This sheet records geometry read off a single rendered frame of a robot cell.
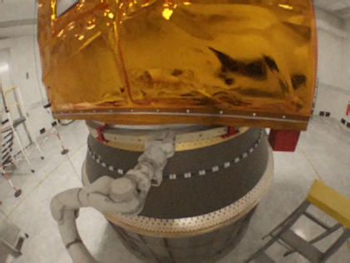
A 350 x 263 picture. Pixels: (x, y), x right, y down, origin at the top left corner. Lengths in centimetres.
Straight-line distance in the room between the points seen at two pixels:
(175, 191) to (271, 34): 88
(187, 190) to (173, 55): 68
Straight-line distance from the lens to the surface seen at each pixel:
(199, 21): 63
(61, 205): 56
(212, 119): 69
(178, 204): 87
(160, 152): 45
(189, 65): 61
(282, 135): 83
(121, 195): 32
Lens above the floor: 204
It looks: 27 degrees down
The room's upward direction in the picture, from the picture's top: 5 degrees counter-clockwise
